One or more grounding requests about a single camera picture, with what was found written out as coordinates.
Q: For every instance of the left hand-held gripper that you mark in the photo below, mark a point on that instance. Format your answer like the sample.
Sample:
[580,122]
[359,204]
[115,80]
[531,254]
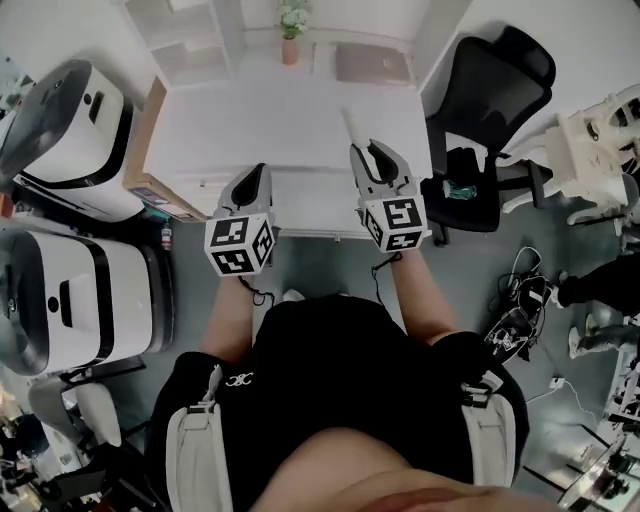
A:
[230,232]

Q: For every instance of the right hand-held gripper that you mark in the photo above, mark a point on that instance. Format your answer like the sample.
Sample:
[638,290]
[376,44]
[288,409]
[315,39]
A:
[397,215]

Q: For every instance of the person's right forearm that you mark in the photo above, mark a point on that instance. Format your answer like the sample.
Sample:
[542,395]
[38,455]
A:
[425,300]

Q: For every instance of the person's left forearm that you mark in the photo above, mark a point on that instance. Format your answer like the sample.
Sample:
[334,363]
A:
[227,320]

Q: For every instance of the white desk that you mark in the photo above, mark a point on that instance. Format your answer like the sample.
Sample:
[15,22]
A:
[280,125]

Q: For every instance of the small red bottle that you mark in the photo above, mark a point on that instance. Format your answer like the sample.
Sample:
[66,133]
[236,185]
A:
[166,237]

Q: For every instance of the person's white left shoe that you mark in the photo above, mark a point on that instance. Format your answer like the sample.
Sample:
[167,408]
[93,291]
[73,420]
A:
[294,295]

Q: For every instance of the pink laptop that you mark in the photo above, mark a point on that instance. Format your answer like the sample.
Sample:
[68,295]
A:
[372,62]

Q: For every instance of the flat cardboard box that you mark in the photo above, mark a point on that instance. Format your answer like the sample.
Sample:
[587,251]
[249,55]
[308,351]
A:
[142,165]

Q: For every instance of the black mesh office chair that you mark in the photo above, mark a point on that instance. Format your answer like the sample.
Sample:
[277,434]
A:
[495,90]

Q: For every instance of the pink vase with green plant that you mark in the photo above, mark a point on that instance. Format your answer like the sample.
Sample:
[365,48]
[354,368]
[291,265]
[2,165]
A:
[290,50]

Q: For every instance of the white black mobile robot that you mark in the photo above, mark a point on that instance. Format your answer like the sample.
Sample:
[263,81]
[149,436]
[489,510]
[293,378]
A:
[90,300]
[75,140]

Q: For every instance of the person's black shirt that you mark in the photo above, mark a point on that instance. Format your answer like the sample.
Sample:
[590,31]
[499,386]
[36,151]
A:
[340,380]

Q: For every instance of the white carved chair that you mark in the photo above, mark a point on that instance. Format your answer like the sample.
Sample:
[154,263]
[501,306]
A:
[585,150]

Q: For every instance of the grey padded chair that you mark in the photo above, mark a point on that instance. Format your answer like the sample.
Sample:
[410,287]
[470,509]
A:
[95,415]

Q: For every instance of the white plug adapter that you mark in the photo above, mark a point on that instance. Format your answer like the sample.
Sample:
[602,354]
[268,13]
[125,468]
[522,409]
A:
[557,384]

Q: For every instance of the person's chin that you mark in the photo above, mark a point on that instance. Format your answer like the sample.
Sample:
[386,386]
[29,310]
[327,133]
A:
[380,475]

